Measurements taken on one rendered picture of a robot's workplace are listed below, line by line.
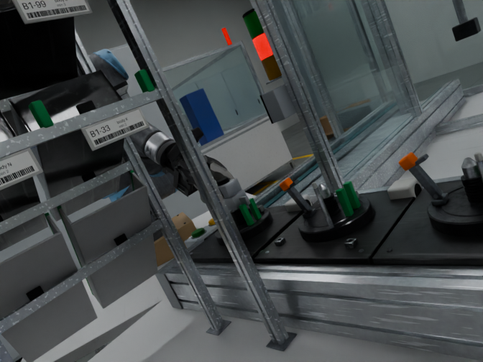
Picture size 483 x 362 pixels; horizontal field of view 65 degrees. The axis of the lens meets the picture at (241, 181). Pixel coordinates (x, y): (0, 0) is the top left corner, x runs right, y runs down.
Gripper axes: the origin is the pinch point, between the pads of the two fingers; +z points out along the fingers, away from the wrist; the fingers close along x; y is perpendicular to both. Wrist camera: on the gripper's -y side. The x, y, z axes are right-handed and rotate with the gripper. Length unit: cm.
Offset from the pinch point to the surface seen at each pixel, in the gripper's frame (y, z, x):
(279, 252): -4.3, 20.8, 10.1
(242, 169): 262, -177, -288
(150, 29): 287, -665, -545
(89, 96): -29.2, -6.6, 28.0
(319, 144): -10.7, 11.1, -17.5
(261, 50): -25.5, -8.9, -16.5
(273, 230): 1.4, 14.8, 1.5
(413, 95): -7, 15, -75
